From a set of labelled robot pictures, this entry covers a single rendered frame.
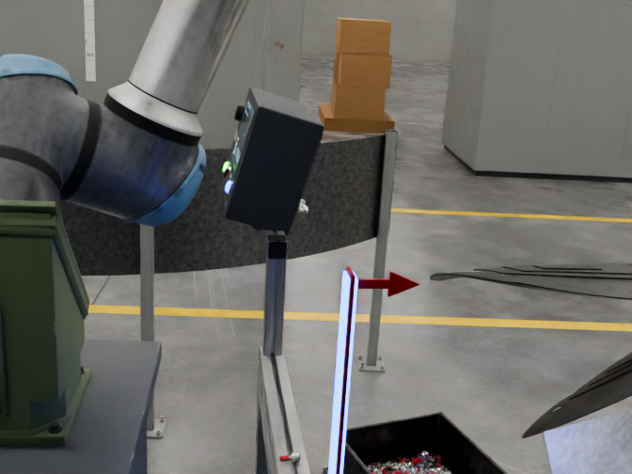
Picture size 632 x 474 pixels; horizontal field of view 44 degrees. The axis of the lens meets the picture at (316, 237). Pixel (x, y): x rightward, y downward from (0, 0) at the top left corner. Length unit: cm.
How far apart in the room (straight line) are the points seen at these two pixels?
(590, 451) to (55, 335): 52
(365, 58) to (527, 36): 241
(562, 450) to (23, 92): 65
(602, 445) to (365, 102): 817
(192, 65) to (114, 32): 595
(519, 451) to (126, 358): 202
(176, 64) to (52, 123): 15
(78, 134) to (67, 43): 606
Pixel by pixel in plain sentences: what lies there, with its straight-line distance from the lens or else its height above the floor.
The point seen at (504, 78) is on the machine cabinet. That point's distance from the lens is 696.
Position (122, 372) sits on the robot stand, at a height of 100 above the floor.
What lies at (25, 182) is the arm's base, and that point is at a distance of 80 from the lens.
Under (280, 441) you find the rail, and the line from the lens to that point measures 105.
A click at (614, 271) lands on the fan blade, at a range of 77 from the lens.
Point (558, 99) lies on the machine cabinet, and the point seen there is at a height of 71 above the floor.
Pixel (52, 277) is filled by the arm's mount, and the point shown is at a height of 117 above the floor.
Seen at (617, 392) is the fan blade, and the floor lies 102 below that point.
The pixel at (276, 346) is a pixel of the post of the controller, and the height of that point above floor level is 88.
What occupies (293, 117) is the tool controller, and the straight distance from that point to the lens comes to 122.
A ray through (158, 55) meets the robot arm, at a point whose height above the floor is 135.
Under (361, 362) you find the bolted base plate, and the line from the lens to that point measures 316.
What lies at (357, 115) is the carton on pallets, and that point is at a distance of 890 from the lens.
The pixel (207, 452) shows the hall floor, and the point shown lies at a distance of 262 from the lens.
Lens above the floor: 142
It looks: 17 degrees down
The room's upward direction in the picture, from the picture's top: 3 degrees clockwise
